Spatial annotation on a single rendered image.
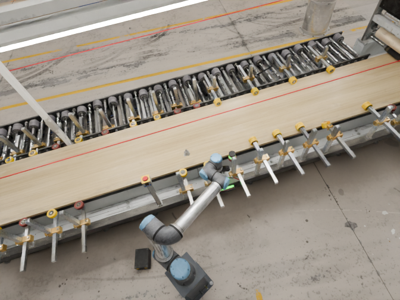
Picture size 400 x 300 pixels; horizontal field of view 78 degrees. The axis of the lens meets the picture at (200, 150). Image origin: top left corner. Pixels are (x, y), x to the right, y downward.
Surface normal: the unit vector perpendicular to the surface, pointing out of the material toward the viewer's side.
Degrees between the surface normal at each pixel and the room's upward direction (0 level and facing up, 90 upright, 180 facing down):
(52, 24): 61
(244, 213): 0
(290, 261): 0
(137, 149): 0
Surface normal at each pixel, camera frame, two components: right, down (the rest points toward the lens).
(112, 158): -0.10, -0.57
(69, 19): 0.20, 0.40
